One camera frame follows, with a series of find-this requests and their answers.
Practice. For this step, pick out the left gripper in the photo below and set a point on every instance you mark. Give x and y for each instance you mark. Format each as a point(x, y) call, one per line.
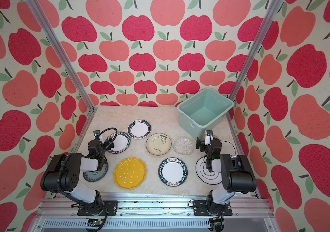
point(96, 141)

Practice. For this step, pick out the green rim plate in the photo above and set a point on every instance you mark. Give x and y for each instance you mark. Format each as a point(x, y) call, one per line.
point(139, 129)
point(173, 172)
point(121, 143)

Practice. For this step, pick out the yellow polka dot plate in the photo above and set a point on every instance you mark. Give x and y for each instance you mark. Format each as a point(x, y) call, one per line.
point(130, 173)

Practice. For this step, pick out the green rim plate front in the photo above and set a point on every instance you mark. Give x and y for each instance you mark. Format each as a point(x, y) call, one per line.
point(173, 172)

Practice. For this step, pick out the green rim plate back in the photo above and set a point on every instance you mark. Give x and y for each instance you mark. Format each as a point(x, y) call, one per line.
point(139, 129)

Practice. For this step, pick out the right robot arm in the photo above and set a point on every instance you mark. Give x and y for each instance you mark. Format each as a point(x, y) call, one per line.
point(235, 174)

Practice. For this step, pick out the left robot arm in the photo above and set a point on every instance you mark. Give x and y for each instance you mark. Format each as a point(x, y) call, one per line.
point(63, 173)

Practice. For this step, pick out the mint green plastic bin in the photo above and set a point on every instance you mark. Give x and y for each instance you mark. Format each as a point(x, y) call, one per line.
point(203, 111)

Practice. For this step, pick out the grey glass plate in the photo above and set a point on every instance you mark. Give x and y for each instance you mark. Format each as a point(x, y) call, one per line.
point(202, 136)

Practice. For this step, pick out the blue patterned plate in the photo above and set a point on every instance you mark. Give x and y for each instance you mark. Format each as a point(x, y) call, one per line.
point(97, 175)

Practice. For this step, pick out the clear glass plate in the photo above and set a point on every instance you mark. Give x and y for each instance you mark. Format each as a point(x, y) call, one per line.
point(184, 145)

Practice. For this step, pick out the beige bamboo pattern plate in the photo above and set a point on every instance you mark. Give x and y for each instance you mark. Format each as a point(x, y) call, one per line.
point(158, 144)

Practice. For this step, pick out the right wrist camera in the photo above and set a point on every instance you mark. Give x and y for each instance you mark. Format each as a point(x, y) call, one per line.
point(208, 132)

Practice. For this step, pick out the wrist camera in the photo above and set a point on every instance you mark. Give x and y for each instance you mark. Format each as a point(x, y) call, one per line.
point(208, 132)
point(96, 134)

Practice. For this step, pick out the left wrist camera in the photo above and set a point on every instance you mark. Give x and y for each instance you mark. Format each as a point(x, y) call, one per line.
point(96, 134)

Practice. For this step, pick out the white black ring plate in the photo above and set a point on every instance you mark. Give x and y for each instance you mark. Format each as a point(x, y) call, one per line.
point(202, 174)

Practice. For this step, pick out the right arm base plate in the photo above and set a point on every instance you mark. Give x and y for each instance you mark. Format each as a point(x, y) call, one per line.
point(205, 208)

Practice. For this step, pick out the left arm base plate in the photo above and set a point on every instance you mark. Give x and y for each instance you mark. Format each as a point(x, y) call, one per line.
point(108, 208)

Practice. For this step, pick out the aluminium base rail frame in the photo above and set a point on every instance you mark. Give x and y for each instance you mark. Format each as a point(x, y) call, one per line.
point(158, 213)

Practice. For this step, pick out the left aluminium frame post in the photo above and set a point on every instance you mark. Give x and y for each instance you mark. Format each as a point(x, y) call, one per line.
point(43, 21)

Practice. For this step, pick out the aluminium frame post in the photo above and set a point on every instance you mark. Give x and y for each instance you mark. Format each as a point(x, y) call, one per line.
point(272, 10)
point(43, 21)

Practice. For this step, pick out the right aluminium frame post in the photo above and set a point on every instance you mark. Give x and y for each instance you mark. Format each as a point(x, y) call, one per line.
point(272, 10)

